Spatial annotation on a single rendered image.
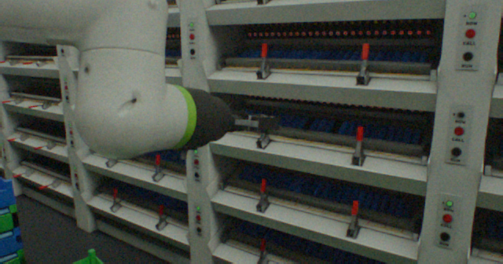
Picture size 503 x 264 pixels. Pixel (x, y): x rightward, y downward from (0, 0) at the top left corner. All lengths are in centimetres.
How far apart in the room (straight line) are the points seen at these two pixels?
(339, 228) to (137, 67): 71
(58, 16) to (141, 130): 15
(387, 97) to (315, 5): 27
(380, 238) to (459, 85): 41
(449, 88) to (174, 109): 55
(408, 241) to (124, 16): 79
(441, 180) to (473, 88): 20
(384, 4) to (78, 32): 60
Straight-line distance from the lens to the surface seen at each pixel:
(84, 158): 165
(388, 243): 95
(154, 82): 43
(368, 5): 83
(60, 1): 45
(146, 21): 44
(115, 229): 167
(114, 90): 41
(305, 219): 101
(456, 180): 84
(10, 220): 137
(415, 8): 82
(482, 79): 80
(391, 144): 90
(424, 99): 81
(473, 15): 79
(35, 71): 186
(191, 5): 108
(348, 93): 85
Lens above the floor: 81
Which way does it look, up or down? 12 degrees down
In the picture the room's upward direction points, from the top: straight up
